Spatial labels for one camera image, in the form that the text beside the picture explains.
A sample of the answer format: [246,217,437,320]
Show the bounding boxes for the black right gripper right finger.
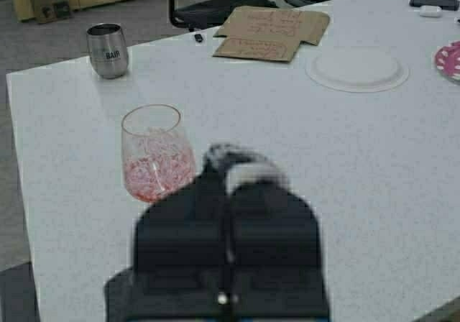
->
[224,181,331,321]

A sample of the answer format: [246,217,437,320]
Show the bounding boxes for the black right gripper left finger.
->
[103,174,226,321]

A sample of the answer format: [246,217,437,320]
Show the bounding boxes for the black white patterned cloth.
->
[203,143,290,196]

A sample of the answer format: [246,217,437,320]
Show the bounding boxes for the stemmed wine glass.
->
[121,104,196,203]

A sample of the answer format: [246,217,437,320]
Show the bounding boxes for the white paper plate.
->
[305,47,410,93]

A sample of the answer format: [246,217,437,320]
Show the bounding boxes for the flattened brown cardboard piece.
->
[213,6,330,63]

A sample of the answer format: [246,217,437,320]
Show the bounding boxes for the black office chair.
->
[168,0,277,32]

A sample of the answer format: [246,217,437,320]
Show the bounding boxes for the stainless steel tumbler cup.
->
[86,23,129,79]

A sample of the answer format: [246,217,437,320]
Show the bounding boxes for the pink polka dot plate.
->
[433,41,460,83]

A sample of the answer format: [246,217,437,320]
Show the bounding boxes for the white earbuds case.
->
[419,5,443,18]

